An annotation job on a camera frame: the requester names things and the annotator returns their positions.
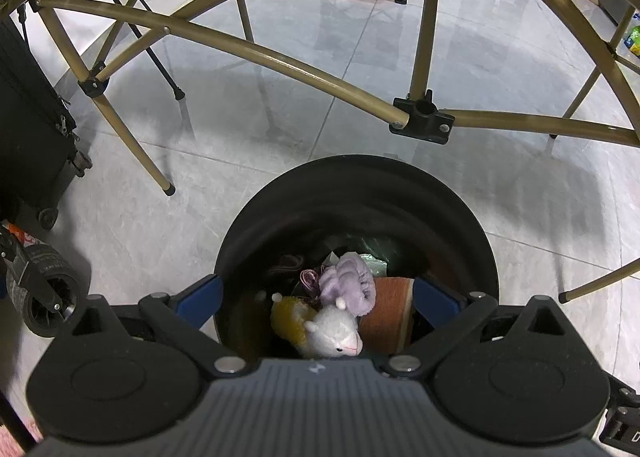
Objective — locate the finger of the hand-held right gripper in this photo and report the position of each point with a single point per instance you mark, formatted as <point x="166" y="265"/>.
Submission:
<point x="625" y="394"/>

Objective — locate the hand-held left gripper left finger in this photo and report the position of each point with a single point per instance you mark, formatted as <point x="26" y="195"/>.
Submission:
<point x="200" y="299"/>

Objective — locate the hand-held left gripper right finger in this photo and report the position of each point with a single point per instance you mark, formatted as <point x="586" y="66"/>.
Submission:
<point x="435" y="299"/>

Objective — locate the pink and orange sponge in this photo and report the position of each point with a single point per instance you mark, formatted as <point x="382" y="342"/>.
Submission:
<point x="390" y="312"/>

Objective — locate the yellow and white plush toy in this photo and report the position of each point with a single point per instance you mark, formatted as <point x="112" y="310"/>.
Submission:
<point x="330" y="329"/>

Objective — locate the shiny purple ribbon bag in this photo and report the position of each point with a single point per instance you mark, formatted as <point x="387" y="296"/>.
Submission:
<point x="310" y="282"/>

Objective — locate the black round waste bin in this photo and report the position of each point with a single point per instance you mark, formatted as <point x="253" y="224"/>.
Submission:
<point x="350" y="187"/>

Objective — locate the black wheeled trolley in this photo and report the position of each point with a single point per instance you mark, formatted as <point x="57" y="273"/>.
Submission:
<point x="50" y="302"/>

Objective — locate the black suitcase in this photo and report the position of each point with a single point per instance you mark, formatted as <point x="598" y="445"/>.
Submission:
<point x="30" y="127"/>

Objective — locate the tan folding table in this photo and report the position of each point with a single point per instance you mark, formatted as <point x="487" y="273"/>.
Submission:
<point x="300" y="67"/>

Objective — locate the green snack bag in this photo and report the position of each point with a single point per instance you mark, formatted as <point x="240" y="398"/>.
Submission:
<point x="634" y="39"/>

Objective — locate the black camera tripod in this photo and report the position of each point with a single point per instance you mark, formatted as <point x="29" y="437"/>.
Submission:
<point x="170" y="77"/>

